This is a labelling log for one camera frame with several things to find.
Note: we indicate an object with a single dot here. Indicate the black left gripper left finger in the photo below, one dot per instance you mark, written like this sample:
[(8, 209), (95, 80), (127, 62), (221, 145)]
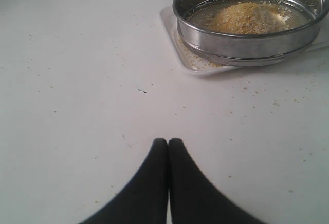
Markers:
[(145, 197)]

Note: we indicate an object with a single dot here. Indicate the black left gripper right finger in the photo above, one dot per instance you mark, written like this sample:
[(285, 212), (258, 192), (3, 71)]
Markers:
[(193, 198)]

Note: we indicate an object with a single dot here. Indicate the yellow millet grains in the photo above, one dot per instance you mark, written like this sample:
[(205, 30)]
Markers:
[(249, 18)]

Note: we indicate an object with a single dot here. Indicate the round stainless steel sieve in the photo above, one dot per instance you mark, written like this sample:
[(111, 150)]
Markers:
[(305, 18)]

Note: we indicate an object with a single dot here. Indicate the white plastic tray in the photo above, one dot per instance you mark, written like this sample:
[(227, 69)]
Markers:
[(200, 66)]

